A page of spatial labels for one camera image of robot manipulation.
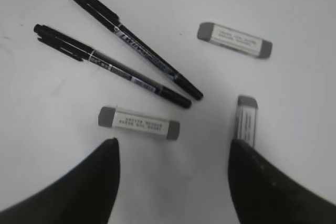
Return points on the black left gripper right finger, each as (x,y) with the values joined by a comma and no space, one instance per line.
(261,193)

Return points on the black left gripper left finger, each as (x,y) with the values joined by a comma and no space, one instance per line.
(86,194)

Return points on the grey white eraser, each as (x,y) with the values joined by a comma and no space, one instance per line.
(140,122)
(246,120)
(234,40)

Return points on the black marker pen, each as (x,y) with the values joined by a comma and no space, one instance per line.
(110,20)
(82,52)

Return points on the grey white eraser bottom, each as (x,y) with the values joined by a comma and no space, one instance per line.
(246,120)

